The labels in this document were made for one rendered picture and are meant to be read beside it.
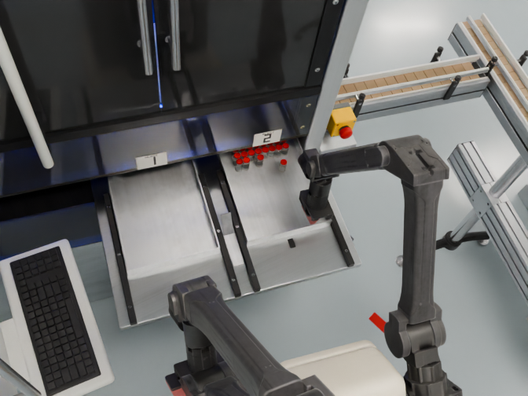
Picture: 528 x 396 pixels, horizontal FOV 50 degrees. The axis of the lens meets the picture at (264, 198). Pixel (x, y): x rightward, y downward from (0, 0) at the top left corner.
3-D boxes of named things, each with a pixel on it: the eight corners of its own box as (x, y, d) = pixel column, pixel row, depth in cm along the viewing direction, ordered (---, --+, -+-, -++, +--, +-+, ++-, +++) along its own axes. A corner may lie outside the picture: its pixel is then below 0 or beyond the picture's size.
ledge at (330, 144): (305, 121, 190) (306, 118, 189) (340, 114, 193) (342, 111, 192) (320, 155, 184) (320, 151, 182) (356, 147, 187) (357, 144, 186)
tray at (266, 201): (215, 152, 178) (215, 144, 175) (292, 136, 184) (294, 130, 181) (247, 246, 163) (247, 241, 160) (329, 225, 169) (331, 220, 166)
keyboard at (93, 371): (9, 264, 161) (7, 260, 158) (60, 247, 165) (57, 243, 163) (47, 397, 144) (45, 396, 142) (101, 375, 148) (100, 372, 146)
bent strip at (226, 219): (219, 223, 166) (220, 214, 161) (229, 221, 166) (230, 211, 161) (233, 266, 159) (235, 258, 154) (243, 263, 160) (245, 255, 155)
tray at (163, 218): (106, 174, 170) (104, 166, 167) (190, 156, 176) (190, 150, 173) (128, 275, 155) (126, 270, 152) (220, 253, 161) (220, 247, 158)
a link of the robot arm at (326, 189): (316, 185, 146) (336, 181, 148) (306, 166, 150) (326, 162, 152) (313, 202, 152) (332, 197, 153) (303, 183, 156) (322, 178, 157)
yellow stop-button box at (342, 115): (322, 119, 179) (327, 105, 173) (343, 115, 181) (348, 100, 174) (331, 138, 175) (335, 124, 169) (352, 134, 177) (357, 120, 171)
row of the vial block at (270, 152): (232, 161, 177) (232, 152, 173) (285, 150, 181) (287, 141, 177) (233, 166, 176) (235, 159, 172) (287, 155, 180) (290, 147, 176)
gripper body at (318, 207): (319, 190, 163) (323, 173, 157) (333, 218, 157) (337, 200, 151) (298, 195, 161) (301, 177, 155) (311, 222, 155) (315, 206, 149)
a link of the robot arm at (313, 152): (312, 167, 142) (343, 162, 144) (295, 137, 149) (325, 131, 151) (305, 198, 151) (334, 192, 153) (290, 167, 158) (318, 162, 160)
